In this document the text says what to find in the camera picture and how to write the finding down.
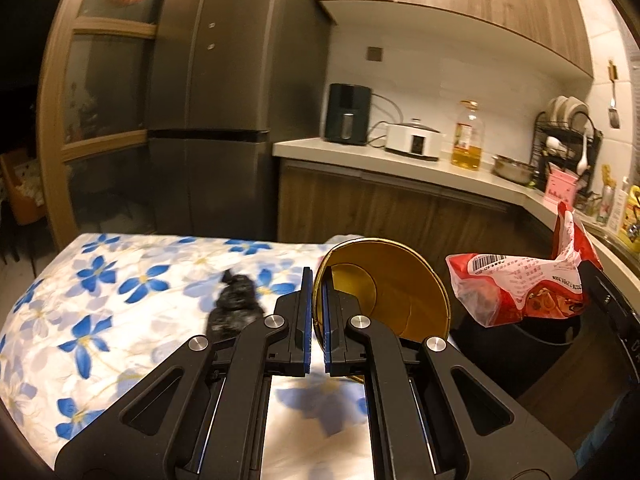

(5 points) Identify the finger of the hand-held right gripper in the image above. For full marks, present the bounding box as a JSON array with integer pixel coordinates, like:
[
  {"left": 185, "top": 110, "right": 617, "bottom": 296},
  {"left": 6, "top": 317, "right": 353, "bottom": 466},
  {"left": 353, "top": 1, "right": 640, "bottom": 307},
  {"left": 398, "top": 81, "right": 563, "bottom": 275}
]
[{"left": 579, "top": 263, "right": 640, "bottom": 387}]

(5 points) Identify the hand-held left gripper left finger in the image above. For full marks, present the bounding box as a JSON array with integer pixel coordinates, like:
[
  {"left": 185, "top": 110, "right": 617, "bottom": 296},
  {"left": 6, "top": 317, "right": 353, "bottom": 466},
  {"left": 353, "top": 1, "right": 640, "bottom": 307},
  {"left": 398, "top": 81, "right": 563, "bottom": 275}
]
[{"left": 54, "top": 266, "right": 315, "bottom": 480}]

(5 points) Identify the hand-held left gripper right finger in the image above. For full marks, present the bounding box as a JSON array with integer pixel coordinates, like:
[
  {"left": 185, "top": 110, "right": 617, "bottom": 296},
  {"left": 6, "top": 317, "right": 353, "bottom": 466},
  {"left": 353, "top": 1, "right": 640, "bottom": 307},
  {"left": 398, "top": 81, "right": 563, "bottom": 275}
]
[{"left": 322, "top": 280, "right": 577, "bottom": 480}]

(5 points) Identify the gold paper bowl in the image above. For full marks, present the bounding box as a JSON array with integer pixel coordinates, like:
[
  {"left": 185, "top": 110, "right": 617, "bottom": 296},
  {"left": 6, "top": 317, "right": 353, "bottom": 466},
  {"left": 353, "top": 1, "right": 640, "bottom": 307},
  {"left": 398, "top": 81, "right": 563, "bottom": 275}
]
[{"left": 312, "top": 238, "right": 453, "bottom": 386}]

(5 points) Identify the black trash bin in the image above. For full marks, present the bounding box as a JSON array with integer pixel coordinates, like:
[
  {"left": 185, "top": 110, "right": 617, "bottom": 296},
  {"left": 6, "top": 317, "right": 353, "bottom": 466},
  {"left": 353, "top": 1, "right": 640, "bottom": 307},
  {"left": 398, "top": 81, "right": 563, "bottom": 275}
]
[{"left": 452, "top": 304, "right": 585, "bottom": 402}]

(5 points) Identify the red snack packet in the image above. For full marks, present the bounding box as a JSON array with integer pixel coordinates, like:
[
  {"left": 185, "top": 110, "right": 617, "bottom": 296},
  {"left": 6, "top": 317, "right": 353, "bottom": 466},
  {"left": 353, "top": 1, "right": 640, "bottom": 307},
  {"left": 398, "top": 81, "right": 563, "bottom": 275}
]
[{"left": 444, "top": 200, "right": 604, "bottom": 329}]

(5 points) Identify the black plastic bag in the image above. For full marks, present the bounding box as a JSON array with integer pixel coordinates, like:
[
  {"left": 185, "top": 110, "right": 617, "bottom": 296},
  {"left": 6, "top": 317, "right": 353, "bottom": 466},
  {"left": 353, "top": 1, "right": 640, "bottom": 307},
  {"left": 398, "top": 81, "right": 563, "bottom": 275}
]
[{"left": 205, "top": 268, "right": 266, "bottom": 344}]

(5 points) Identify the yellow bottle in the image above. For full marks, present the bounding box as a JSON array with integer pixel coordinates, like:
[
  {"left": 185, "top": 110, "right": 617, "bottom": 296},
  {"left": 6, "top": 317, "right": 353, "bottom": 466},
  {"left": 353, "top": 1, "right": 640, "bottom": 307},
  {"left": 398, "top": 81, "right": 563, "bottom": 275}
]
[{"left": 617, "top": 194, "right": 640, "bottom": 249}]

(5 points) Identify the white bottle red label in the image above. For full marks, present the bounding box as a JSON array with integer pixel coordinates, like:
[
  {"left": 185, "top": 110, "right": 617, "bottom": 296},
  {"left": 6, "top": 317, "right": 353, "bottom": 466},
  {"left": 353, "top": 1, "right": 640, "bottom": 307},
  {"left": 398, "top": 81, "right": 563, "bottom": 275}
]
[{"left": 594, "top": 182, "right": 616, "bottom": 226}]

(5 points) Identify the pink utensil box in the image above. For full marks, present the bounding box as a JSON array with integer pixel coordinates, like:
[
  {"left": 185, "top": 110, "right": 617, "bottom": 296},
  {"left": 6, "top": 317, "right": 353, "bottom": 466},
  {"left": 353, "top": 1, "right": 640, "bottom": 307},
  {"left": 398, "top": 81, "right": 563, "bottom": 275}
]
[{"left": 543, "top": 169, "right": 577, "bottom": 206}]

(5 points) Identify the wooden kitchen counter cabinet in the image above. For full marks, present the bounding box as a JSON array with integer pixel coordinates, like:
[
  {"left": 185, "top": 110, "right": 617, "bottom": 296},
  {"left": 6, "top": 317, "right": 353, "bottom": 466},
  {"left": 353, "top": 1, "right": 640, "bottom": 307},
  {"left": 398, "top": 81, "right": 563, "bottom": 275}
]
[{"left": 272, "top": 137, "right": 640, "bottom": 411}]

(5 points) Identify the white ladle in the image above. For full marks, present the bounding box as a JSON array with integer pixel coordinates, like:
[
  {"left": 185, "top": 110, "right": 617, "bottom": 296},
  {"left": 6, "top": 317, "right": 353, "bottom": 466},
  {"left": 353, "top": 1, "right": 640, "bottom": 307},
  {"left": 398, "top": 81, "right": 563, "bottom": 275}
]
[{"left": 575, "top": 132, "right": 591, "bottom": 174}]

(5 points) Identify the metal bowl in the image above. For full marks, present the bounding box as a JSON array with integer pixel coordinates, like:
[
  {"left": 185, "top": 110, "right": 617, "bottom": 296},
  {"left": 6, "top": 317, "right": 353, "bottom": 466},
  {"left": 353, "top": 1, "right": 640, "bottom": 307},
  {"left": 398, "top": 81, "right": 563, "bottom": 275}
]
[{"left": 492, "top": 154, "right": 537, "bottom": 185}]

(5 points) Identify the black dish rack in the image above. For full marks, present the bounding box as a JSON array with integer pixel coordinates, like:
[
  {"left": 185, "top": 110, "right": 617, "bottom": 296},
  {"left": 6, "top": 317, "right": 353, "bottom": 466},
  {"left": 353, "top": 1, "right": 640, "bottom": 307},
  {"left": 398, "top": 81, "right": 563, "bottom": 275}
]
[{"left": 532, "top": 95, "right": 604, "bottom": 197}]

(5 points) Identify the hanging metal spatula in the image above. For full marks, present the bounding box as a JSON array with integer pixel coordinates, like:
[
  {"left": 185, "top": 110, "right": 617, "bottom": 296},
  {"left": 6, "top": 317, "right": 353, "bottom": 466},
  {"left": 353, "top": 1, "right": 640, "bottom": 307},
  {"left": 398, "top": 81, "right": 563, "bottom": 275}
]
[{"left": 606, "top": 60, "right": 622, "bottom": 130}]

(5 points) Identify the blue floral tablecloth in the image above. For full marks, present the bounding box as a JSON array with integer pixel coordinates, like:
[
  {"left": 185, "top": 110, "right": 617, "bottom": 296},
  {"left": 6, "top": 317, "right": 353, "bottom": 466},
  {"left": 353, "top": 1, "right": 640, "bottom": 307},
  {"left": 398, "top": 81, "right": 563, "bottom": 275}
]
[{"left": 0, "top": 232, "right": 457, "bottom": 480}]

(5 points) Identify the white electric cooker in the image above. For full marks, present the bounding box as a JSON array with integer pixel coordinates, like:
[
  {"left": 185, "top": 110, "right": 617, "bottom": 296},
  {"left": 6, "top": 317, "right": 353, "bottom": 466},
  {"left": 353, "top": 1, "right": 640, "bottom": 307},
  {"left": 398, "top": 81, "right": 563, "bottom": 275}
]
[{"left": 384, "top": 118, "right": 444, "bottom": 163}]

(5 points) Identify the black air fryer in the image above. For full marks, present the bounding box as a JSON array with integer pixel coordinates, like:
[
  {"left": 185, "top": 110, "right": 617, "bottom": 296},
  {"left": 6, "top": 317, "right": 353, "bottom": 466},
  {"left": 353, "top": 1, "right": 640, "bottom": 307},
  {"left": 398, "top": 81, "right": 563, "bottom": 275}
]
[{"left": 323, "top": 83, "right": 374, "bottom": 147}]

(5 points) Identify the cooking oil bottle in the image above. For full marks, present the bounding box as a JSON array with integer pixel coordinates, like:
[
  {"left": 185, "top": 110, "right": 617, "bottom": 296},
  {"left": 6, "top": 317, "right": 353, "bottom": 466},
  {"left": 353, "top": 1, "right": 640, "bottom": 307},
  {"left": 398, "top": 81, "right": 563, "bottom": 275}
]
[{"left": 450, "top": 100, "right": 485, "bottom": 172}]

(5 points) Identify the grey refrigerator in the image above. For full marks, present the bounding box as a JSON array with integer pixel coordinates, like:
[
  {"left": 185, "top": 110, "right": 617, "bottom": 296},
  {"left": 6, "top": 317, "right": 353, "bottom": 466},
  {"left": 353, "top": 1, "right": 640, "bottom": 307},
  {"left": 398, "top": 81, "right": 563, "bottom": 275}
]
[{"left": 147, "top": 0, "right": 332, "bottom": 242}]

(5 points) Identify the orange chair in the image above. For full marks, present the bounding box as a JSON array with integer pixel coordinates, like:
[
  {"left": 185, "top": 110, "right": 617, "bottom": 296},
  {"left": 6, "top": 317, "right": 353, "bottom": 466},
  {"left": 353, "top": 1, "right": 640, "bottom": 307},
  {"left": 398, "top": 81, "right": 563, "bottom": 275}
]
[{"left": 0, "top": 148, "right": 44, "bottom": 226}]

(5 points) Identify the wooden glass door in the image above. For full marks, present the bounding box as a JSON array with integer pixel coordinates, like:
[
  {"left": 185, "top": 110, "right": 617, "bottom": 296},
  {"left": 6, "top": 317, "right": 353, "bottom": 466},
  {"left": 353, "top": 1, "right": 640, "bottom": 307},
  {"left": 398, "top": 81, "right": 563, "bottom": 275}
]
[{"left": 37, "top": 0, "right": 174, "bottom": 257}]

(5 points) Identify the black power cable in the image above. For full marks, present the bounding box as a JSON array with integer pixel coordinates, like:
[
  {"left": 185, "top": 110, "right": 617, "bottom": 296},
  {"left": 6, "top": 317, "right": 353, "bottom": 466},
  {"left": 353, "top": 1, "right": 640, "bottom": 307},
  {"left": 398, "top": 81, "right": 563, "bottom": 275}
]
[{"left": 367, "top": 92, "right": 404, "bottom": 149}]

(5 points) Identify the wooden wall cabinet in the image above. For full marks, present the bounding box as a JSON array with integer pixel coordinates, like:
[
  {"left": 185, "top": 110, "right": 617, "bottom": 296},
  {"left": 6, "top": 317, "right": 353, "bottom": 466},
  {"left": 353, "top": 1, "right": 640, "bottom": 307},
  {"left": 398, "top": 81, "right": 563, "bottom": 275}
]
[{"left": 315, "top": 0, "right": 595, "bottom": 80}]

